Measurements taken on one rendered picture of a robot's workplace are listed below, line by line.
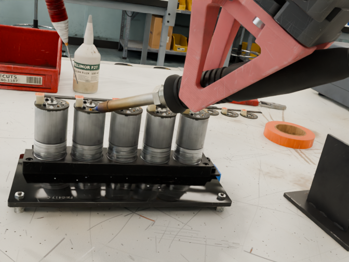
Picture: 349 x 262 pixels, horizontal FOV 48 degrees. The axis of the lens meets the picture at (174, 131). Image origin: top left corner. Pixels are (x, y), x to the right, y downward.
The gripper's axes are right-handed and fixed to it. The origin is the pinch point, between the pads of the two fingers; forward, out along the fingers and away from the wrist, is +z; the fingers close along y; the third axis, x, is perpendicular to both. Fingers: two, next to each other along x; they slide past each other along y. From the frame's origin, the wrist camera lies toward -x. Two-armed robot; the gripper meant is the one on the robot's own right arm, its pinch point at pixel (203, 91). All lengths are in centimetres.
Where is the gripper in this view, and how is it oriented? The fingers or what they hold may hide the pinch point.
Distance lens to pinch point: 24.0
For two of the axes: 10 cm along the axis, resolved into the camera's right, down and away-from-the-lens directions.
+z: -5.3, 6.7, 5.3
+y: -5.2, 2.4, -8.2
